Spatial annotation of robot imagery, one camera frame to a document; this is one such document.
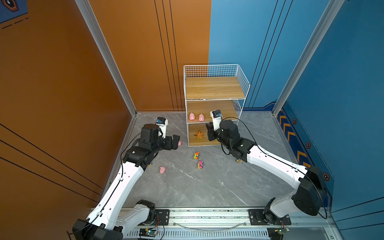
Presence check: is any aluminium corner post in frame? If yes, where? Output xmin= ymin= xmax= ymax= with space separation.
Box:
xmin=272 ymin=0 xmax=345 ymax=117
xmin=75 ymin=0 xmax=137 ymax=117

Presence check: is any pink pig toy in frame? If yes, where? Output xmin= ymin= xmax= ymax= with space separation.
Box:
xmin=189 ymin=113 xmax=196 ymax=122
xmin=199 ymin=114 xmax=205 ymax=123
xmin=159 ymin=167 xmax=166 ymax=174

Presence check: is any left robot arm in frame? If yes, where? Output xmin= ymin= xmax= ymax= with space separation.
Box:
xmin=67 ymin=117 xmax=180 ymax=240

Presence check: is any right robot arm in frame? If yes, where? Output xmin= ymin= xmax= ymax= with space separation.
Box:
xmin=206 ymin=119 xmax=327 ymax=225

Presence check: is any left aluminium corner post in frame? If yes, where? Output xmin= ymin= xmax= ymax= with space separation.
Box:
xmin=75 ymin=0 xmax=137 ymax=117

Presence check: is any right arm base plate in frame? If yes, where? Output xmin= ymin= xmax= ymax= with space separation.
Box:
xmin=248 ymin=209 xmax=292 ymax=226

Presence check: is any aluminium rail frame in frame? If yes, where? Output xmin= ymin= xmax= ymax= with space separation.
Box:
xmin=118 ymin=207 xmax=343 ymax=240

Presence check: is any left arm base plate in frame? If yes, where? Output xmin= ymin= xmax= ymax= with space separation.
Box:
xmin=139 ymin=209 xmax=170 ymax=226

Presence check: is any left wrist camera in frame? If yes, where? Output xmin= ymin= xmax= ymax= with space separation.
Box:
xmin=156 ymin=117 xmax=169 ymax=139

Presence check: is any left circuit board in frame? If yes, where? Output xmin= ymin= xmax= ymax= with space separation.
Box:
xmin=138 ymin=229 xmax=159 ymax=240

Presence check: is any circuit board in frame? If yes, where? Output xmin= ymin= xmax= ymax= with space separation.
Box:
xmin=267 ymin=227 xmax=291 ymax=240
xmin=138 ymin=229 xmax=159 ymax=240

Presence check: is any right aluminium corner post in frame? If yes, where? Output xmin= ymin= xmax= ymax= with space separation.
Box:
xmin=272 ymin=0 xmax=345 ymax=117

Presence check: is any pink toy truck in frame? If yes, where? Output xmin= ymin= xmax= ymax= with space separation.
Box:
xmin=198 ymin=161 xmax=204 ymax=169

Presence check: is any orange pikachu figure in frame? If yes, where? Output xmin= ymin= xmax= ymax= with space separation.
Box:
xmin=195 ymin=130 xmax=203 ymax=140

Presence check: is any white wire wooden shelf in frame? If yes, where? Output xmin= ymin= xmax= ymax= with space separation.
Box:
xmin=184 ymin=64 xmax=251 ymax=147

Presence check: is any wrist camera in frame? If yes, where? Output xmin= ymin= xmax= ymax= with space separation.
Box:
xmin=156 ymin=117 xmax=169 ymax=139
xmin=210 ymin=110 xmax=223 ymax=131

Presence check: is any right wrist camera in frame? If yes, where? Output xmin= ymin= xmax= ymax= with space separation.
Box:
xmin=210 ymin=110 xmax=223 ymax=131

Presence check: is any right circuit board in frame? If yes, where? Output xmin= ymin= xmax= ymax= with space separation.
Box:
xmin=267 ymin=227 xmax=291 ymax=240

